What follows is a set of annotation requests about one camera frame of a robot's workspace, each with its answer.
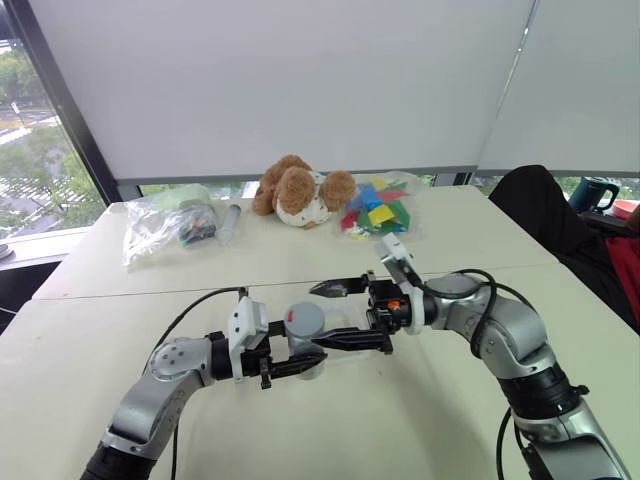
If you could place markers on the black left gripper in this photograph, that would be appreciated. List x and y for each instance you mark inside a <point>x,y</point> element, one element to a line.
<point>252,364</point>

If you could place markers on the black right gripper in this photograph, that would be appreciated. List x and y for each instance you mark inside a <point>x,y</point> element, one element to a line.
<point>384,312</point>

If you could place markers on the clear plastic jar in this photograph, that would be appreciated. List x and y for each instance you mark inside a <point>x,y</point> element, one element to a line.
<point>299,346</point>

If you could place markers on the grey jar lid red label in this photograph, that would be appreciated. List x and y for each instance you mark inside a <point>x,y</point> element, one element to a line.
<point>307,317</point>

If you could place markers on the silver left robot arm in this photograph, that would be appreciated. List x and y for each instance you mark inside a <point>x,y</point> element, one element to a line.
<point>150,390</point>

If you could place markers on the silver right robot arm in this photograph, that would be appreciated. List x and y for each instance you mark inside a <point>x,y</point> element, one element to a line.
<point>525,340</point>

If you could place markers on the bag of colourful flat pieces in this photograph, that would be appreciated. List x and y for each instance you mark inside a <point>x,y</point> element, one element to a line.
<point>380,210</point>

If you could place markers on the brown and white plush dog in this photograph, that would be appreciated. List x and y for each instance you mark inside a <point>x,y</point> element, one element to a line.
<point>300,192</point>

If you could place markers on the grey marker tube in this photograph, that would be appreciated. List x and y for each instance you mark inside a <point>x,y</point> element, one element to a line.
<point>229,225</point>

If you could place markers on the clear bag with small items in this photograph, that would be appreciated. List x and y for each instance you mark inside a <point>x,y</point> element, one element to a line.
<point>160,230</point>

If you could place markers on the pale green roll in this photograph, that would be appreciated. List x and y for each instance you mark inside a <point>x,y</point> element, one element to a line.
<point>182,196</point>

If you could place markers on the black office chair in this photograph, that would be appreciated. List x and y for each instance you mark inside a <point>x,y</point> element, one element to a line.
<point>545,220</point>

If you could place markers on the wide white roller blind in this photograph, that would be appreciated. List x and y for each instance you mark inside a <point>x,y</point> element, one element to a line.
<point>280,85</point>

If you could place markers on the red cloth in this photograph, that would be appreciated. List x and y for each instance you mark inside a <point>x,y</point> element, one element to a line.
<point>627,272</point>

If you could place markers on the pink bowl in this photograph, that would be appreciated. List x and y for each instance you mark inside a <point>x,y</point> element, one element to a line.
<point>627,208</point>

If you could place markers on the narrow white roller blind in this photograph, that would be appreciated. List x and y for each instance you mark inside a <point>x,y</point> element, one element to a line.
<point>580,90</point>

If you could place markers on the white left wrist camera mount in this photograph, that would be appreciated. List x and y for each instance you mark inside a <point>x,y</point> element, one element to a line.
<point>246,320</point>

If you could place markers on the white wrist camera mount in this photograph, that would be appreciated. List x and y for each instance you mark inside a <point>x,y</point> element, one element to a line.
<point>397,257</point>
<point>246,320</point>

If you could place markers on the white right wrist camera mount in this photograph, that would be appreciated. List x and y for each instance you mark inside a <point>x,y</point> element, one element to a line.
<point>397,257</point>

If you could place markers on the dark window frame post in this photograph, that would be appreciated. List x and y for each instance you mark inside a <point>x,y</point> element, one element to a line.
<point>65,100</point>

